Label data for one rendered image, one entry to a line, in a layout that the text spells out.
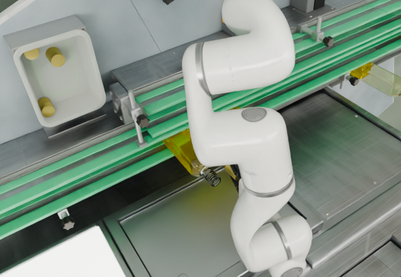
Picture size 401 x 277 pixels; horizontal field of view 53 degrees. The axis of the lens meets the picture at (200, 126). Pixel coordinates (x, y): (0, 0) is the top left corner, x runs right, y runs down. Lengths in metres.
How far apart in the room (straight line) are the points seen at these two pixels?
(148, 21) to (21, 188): 0.54
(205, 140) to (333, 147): 0.80
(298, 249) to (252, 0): 0.44
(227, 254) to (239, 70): 0.55
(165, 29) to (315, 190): 0.63
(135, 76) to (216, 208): 0.41
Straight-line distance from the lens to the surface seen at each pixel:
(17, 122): 1.15
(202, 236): 1.06
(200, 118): 0.60
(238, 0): 0.66
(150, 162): 1.11
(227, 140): 0.59
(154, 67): 1.13
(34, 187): 1.04
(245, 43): 0.61
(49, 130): 1.15
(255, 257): 0.77
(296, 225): 0.78
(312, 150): 1.33
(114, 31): 1.11
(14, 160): 1.11
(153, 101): 1.04
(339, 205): 1.19
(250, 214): 0.69
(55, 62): 1.02
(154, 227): 1.09
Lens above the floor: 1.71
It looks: 42 degrees down
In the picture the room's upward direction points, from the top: 134 degrees clockwise
